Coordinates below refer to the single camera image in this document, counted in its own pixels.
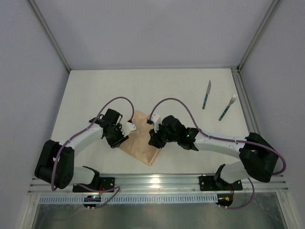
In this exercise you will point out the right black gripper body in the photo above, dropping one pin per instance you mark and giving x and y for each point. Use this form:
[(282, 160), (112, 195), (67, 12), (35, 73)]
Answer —
[(156, 139)]

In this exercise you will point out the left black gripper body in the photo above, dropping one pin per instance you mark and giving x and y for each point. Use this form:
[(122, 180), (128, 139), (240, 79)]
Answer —
[(118, 140)]

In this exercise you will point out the beige satin napkin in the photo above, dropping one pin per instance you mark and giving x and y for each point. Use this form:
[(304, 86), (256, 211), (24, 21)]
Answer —
[(137, 145)]

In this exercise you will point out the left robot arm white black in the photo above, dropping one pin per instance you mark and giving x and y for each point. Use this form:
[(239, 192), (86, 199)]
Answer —
[(56, 162)]

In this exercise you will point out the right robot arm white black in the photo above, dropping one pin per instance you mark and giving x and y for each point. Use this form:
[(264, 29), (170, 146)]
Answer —
[(227, 146)]

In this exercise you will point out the left controller board with led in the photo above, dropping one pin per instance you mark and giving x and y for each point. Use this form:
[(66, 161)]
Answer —
[(91, 201)]

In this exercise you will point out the right controller board yellow plug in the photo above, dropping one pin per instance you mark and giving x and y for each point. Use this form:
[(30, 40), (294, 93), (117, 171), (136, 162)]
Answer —
[(224, 200)]

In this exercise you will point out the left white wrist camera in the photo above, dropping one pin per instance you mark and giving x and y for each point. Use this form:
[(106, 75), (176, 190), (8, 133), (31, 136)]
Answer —
[(128, 127)]

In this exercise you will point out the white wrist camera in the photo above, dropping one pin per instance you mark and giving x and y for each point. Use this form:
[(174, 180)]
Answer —
[(128, 127), (154, 120)]

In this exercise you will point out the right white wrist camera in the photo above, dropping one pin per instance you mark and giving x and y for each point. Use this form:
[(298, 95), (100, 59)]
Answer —
[(154, 120)]

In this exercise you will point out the green handled knife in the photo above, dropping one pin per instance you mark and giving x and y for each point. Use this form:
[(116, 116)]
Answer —
[(206, 94)]

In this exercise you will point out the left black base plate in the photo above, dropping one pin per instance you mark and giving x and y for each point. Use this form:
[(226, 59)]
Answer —
[(104, 184)]

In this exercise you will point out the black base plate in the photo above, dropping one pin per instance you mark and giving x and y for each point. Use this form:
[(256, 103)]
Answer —
[(104, 184), (210, 183)]

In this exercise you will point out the front aluminium rail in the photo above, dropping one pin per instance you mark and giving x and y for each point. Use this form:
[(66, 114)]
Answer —
[(187, 183)]

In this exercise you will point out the aluminium rail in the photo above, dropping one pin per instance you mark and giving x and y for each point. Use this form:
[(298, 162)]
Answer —
[(187, 183), (247, 105)]

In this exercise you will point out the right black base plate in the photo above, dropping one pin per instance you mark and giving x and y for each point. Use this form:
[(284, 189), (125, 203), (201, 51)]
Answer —
[(210, 183)]

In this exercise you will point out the green handled fork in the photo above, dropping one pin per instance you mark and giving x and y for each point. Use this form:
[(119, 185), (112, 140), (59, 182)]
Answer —
[(232, 100)]

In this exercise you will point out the right side aluminium rail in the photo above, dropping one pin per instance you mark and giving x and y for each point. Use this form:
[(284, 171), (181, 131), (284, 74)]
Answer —
[(247, 105)]

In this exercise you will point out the slotted grey cable duct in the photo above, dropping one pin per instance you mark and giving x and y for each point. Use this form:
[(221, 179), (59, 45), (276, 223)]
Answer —
[(132, 199)]

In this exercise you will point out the left corner aluminium post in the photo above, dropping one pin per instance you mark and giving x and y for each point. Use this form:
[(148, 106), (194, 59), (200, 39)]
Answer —
[(45, 27)]

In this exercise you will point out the corner aluminium post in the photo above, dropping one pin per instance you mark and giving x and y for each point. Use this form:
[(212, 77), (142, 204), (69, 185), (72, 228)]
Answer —
[(45, 27), (272, 9)]

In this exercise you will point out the right corner aluminium post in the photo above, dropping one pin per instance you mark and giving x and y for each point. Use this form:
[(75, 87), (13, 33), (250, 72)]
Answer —
[(272, 9)]

